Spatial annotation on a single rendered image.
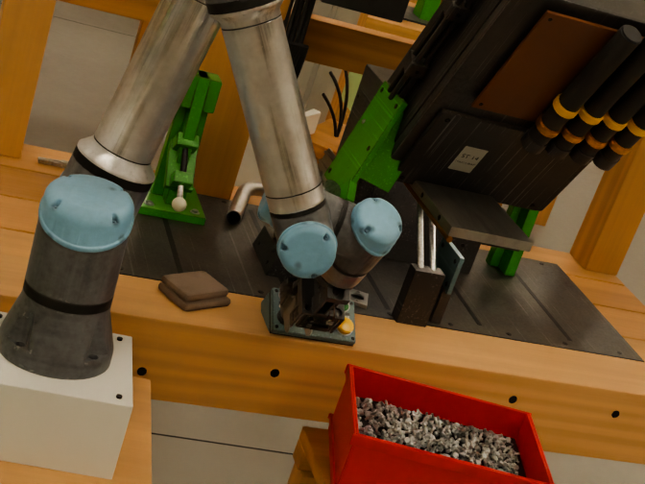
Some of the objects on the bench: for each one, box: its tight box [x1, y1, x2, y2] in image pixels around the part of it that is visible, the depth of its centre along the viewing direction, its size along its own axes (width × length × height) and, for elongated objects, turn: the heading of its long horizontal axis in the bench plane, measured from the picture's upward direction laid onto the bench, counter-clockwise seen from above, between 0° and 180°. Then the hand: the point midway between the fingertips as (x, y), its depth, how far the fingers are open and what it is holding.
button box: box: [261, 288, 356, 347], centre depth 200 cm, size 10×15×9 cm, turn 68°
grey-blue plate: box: [429, 236, 465, 324], centre depth 220 cm, size 10×2×14 cm, turn 158°
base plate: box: [119, 194, 644, 362], centre depth 233 cm, size 42×110×2 cm, turn 68°
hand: (290, 312), depth 194 cm, fingers closed
